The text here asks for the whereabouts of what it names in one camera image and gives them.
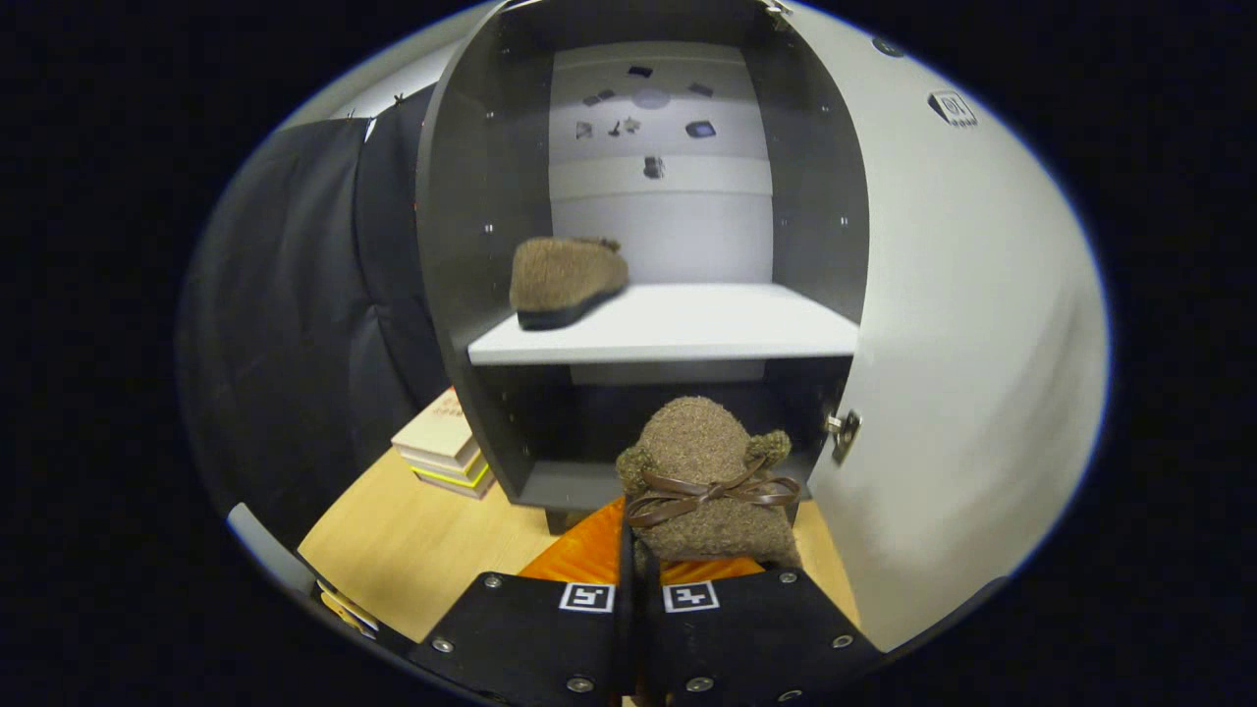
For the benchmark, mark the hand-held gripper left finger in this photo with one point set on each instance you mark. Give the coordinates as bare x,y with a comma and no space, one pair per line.
530,628

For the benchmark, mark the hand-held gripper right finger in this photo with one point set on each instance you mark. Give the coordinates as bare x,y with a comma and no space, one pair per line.
746,628

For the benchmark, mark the brown fluffy shoe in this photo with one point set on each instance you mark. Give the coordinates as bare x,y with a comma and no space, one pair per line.
565,275
702,442

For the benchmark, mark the dark grey shoe cabinet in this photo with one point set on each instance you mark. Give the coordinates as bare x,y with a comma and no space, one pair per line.
462,245

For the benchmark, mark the metal door hinge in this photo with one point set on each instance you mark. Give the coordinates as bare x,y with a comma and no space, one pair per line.
845,432

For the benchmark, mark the white cabinet shelf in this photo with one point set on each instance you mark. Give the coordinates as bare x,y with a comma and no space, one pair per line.
687,324

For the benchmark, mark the yellow edged book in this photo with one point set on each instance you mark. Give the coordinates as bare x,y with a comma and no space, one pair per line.
457,479

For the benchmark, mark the beige book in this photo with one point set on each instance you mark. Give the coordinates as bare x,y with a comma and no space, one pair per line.
437,432

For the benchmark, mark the light grey panel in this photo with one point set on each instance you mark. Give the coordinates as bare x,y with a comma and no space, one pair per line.
265,550

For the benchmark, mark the black backdrop cloth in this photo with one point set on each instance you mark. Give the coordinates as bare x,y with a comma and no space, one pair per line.
295,324

